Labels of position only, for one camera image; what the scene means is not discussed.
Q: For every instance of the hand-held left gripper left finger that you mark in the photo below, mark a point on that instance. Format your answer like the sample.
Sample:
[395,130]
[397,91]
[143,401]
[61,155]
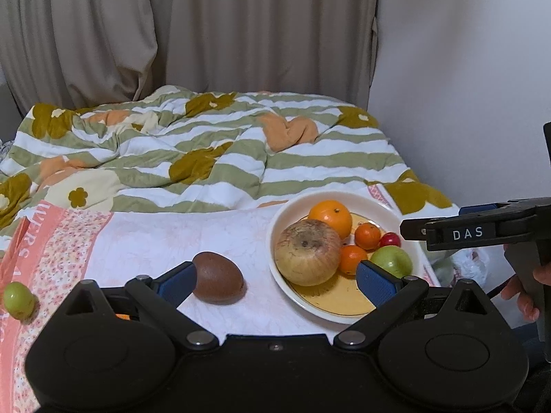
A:
[174,286]

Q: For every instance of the person's right hand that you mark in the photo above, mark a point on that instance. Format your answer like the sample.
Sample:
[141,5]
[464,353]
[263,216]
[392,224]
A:
[525,299]

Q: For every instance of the medium orange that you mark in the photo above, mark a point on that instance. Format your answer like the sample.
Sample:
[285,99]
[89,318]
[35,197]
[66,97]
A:
[331,215]

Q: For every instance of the pink floral tablecloth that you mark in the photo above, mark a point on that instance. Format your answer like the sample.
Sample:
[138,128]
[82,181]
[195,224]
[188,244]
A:
[150,241]

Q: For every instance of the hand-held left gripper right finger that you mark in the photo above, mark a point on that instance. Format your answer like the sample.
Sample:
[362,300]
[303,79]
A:
[379,284]

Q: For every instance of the large yellow-brown apple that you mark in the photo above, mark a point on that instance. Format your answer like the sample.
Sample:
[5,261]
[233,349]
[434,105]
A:
[308,254]

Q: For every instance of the white plastic bag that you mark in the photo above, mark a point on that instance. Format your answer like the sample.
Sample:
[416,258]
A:
[467,264]

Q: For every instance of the small green apple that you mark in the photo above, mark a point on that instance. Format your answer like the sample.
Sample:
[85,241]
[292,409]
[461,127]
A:
[18,300]

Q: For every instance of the red cherry tomato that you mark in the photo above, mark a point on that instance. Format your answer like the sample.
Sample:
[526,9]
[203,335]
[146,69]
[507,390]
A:
[391,239]

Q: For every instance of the brown kiwi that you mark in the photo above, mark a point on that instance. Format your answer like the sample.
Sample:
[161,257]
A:
[217,277]

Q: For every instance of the small mandarin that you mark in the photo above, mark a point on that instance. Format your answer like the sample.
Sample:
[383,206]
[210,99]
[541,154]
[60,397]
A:
[368,235]
[352,260]

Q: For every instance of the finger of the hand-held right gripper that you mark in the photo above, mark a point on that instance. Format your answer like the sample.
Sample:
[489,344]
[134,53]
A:
[414,229]
[478,209]

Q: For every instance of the large orange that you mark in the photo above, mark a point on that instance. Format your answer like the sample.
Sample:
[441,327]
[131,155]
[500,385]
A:
[123,316]

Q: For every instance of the green striped floral blanket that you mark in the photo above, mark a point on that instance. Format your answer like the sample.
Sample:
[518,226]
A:
[215,146]

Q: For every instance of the large green apple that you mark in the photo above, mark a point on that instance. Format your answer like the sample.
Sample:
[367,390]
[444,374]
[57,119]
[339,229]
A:
[394,260]

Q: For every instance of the beige curtain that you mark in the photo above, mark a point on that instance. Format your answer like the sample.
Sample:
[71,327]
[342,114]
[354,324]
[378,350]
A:
[193,30]

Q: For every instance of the cream bowl with yellow print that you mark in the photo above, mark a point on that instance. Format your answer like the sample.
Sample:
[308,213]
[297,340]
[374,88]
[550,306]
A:
[327,305]

